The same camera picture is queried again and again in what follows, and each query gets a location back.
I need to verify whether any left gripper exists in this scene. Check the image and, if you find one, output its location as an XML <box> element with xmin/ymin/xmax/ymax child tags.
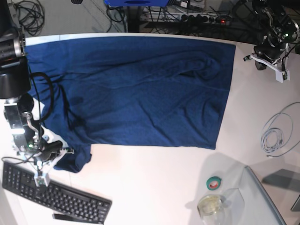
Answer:
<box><xmin>254</xmin><ymin>41</ymin><xmax>288</xmax><ymax>70</ymax></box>

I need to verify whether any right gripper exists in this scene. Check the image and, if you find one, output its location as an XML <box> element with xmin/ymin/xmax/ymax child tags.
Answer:
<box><xmin>33</xmin><ymin>141</ymin><xmax>63</xmax><ymax>163</ymax></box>

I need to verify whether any dark blue t-shirt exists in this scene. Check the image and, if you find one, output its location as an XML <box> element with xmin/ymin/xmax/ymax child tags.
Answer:
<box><xmin>26</xmin><ymin>37</ymin><xmax>236</xmax><ymax>173</ymax></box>

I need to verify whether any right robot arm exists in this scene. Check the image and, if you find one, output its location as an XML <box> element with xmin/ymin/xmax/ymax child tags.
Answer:
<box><xmin>0</xmin><ymin>0</ymin><xmax>63</xmax><ymax>162</ymax></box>

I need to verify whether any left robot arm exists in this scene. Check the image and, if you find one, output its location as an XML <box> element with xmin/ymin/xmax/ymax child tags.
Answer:
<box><xmin>232</xmin><ymin>0</ymin><xmax>300</xmax><ymax>70</ymax></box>

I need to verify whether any black computer keyboard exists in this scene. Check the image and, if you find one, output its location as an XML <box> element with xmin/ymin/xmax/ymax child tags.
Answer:
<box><xmin>2</xmin><ymin>162</ymin><xmax>112</xmax><ymax>225</ymax></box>

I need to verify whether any black power strip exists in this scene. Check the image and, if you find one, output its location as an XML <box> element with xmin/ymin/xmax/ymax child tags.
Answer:
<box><xmin>179</xmin><ymin>13</ymin><xmax>233</xmax><ymax>25</ymax></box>

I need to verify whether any green tape roll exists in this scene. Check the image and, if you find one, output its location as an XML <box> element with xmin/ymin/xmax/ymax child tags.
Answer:
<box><xmin>206</xmin><ymin>176</ymin><xmax>222</xmax><ymax>191</ymax></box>

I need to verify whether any clear tape dispenser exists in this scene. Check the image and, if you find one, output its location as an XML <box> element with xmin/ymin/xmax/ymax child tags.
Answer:
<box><xmin>197</xmin><ymin>195</ymin><xmax>225</xmax><ymax>225</ymax></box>

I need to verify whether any blue box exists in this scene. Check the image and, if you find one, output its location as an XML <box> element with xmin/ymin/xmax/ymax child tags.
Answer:
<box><xmin>104</xmin><ymin>0</ymin><xmax>168</xmax><ymax>7</ymax></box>

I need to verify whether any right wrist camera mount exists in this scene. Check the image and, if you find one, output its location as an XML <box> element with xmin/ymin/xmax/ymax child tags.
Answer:
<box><xmin>33</xmin><ymin>147</ymin><xmax>74</xmax><ymax>187</ymax></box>

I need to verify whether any coiled white cable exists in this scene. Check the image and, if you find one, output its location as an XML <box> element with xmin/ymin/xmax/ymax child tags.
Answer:
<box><xmin>260</xmin><ymin>102</ymin><xmax>300</xmax><ymax>158</ymax></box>

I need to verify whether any coiled black cable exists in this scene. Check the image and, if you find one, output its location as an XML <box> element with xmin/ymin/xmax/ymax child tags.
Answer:
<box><xmin>10</xmin><ymin>0</ymin><xmax>45</xmax><ymax>36</ymax></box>

